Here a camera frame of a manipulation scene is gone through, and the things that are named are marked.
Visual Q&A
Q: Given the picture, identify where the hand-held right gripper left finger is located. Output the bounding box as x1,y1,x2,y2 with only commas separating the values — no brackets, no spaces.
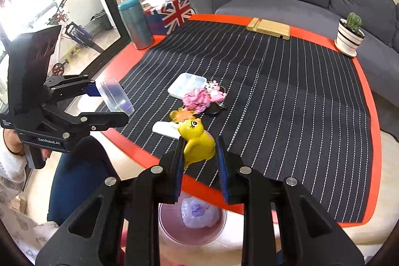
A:
35,136,188,266

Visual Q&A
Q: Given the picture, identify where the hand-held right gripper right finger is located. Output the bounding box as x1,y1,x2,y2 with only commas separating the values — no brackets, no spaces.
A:
216,135,365,266

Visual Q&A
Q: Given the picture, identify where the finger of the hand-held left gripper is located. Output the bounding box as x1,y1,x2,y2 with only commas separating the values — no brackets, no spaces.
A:
42,104,129,137
44,74,100,104

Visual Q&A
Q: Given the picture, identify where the clear plastic cup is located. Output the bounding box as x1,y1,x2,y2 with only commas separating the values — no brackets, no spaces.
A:
96,78,135,117

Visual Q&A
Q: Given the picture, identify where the yellow duck toy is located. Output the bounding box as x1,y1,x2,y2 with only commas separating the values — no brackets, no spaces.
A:
178,118,216,170

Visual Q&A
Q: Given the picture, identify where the black keychain clasp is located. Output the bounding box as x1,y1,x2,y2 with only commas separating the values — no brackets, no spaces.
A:
209,101,228,114

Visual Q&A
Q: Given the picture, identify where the pink trash bin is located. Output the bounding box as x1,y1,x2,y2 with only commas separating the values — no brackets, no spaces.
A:
157,196,228,246

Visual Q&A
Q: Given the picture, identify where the pink cartoon keychain toy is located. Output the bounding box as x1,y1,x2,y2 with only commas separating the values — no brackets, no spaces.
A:
204,81,228,104

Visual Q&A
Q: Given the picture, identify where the person's left forearm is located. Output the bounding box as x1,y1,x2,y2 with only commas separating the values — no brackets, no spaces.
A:
0,144,27,192

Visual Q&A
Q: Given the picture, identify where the person's left hand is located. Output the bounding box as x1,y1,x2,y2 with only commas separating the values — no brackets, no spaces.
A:
2,129,25,157

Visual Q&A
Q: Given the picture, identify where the white plastic piece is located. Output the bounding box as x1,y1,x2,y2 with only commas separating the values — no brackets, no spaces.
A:
152,121,181,139

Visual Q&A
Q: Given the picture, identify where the orange yellow small toy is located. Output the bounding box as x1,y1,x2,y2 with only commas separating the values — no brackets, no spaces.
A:
169,108,195,123

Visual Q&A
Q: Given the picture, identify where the crumpled white plastic bag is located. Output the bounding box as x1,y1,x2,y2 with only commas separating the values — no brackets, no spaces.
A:
181,197,220,229

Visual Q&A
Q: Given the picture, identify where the pink crumpled pom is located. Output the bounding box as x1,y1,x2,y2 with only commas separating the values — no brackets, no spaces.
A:
182,88,213,114

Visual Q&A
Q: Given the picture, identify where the person's leg in jeans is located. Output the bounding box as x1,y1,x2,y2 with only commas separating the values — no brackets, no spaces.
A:
47,132,125,226

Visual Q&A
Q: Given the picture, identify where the teal thermos bottle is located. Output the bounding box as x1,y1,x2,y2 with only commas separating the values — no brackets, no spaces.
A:
117,0,155,50

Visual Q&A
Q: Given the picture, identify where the white compartment tray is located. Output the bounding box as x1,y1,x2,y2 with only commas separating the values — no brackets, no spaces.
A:
168,73,207,98

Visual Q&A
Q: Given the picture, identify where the black striped table mat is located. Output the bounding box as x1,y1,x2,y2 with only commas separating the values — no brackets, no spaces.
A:
98,20,375,223

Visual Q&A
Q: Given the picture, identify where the union jack flag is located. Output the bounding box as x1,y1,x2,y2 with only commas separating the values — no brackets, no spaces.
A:
142,0,192,36

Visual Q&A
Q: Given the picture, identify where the person's patterned clothing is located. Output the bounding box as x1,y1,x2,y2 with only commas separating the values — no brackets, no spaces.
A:
0,176,60,266

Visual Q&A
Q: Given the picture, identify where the wooden phone stand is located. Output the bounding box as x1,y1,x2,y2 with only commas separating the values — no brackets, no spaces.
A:
246,17,291,40

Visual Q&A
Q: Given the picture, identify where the grey fabric sofa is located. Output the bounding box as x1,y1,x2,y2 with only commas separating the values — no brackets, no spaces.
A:
175,0,399,142

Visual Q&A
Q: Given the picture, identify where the potted cactus in striped pot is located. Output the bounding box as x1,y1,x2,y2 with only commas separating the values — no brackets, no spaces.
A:
334,12,365,58

